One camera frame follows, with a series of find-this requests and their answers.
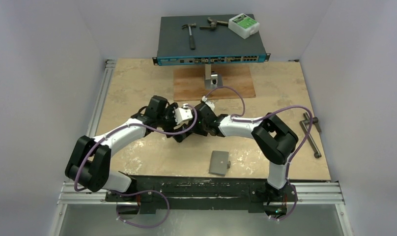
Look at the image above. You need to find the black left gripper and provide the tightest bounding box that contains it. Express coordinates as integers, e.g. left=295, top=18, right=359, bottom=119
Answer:
left=156, top=103, right=185, bottom=137

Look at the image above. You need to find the black credit card stack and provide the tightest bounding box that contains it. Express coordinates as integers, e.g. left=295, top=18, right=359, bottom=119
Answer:
left=172, top=124, right=196, bottom=143

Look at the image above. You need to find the grey card holder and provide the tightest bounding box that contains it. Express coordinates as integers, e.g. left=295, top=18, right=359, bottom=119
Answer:
left=208, top=150, right=231, bottom=177

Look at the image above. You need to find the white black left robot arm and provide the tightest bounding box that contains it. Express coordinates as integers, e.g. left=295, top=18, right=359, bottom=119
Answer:
left=65, top=95, right=179, bottom=201

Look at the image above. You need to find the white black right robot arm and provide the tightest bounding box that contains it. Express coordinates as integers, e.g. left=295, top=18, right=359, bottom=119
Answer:
left=193, top=102, right=298, bottom=200

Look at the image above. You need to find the grey metal stand base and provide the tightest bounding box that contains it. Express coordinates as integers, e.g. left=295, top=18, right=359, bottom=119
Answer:
left=204, top=64, right=223, bottom=90

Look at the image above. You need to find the brown wooden board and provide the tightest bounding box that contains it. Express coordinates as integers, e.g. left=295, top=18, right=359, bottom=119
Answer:
left=173, top=65, right=256, bottom=102

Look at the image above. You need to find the small hammer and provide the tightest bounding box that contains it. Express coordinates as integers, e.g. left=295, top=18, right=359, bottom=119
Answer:
left=181, top=23, right=197, bottom=50

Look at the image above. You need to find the dark metal clamp tool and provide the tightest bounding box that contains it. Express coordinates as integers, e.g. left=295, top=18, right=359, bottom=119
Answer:
left=199, top=17, right=228, bottom=31

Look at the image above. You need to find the white green plastic box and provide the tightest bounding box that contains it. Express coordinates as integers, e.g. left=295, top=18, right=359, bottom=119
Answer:
left=228, top=13, right=260, bottom=39

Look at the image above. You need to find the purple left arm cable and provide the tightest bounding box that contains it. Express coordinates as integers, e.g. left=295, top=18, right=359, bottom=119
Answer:
left=73, top=104, right=198, bottom=193

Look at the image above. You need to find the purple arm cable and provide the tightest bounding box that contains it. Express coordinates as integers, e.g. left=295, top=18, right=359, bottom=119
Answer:
left=73, top=104, right=198, bottom=193
left=203, top=85, right=313, bottom=222

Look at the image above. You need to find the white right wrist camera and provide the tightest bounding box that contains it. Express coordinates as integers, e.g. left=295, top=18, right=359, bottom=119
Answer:
left=201, top=96, right=215, bottom=111

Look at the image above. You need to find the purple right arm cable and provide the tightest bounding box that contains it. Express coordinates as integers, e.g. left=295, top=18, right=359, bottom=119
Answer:
left=203, top=85, right=313, bottom=222

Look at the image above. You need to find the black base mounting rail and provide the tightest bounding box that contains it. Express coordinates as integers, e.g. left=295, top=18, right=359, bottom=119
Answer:
left=105, top=175, right=298, bottom=217

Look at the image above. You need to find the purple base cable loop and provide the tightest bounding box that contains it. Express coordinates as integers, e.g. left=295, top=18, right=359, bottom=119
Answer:
left=115, top=189, right=171, bottom=229

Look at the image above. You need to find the blue network switch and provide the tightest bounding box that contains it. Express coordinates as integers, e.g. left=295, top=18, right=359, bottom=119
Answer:
left=153, top=14, right=271, bottom=66

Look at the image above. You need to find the metal crank handle tool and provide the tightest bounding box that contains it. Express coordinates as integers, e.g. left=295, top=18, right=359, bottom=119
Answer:
left=300, top=112, right=322, bottom=158

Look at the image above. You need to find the aluminium frame rail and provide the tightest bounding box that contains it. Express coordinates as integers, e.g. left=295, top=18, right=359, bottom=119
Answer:
left=60, top=59, right=353, bottom=236

